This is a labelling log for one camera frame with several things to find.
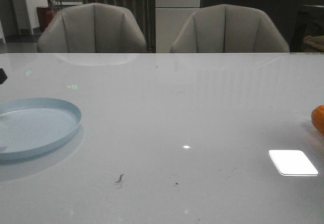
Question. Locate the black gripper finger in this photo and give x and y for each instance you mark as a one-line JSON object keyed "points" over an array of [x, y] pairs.
{"points": [[3, 76]]}

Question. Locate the light blue round plate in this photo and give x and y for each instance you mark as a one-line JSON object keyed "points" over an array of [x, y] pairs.
{"points": [[33, 126]]}

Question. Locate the orange corn cob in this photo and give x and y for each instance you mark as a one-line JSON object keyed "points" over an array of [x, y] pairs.
{"points": [[317, 118]]}

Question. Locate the red bin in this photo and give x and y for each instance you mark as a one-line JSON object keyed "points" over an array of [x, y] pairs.
{"points": [[45, 16]]}

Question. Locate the left beige upholstered chair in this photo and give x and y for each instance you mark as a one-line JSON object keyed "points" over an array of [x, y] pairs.
{"points": [[93, 28]]}

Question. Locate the beige upholstered chair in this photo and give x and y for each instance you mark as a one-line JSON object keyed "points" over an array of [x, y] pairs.
{"points": [[93, 28], [229, 29]]}

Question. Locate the white cabinet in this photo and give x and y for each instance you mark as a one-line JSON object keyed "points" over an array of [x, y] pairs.
{"points": [[169, 17]]}

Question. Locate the right beige upholstered chair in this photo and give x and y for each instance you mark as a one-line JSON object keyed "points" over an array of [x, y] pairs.
{"points": [[229, 29]]}

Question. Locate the grey counter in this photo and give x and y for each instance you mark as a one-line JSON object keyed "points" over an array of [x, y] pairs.
{"points": [[283, 13]]}

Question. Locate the dark side table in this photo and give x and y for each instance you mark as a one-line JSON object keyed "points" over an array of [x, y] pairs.
{"points": [[309, 22]]}

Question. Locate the beige cushion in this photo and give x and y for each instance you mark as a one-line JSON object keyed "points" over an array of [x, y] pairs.
{"points": [[313, 43]]}

